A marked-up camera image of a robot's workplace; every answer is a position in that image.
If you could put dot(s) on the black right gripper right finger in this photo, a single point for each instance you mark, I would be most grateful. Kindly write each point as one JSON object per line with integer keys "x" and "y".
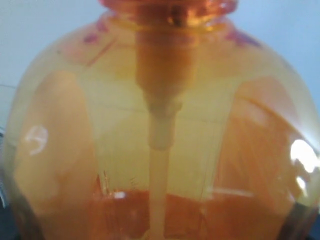
{"x": 314, "y": 233}

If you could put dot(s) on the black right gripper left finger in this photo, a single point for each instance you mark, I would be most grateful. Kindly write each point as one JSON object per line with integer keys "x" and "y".
{"x": 8, "y": 228}

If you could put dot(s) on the orange pump soap bottle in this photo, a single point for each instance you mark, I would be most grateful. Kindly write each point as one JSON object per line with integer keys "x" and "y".
{"x": 162, "y": 121}

